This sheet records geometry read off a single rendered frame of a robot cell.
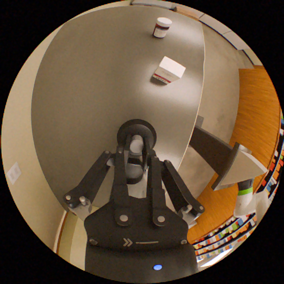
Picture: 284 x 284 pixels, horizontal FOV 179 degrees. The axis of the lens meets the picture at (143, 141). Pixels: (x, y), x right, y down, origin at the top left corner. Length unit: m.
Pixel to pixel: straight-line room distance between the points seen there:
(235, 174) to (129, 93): 0.61
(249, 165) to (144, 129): 0.53
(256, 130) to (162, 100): 1.82
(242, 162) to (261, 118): 1.46
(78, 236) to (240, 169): 0.86
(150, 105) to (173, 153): 0.16
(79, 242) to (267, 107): 2.42
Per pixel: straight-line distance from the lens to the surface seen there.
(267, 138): 1.88
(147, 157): 0.16
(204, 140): 0.90
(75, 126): 0.34
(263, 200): 0.73
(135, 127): 0.21
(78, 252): 0.57
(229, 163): 0.62
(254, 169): 0.57
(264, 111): 2.00
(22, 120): 0.59
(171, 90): 0.29
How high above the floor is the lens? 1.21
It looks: 67 degrees down
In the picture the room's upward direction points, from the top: 172 degrees clockwise
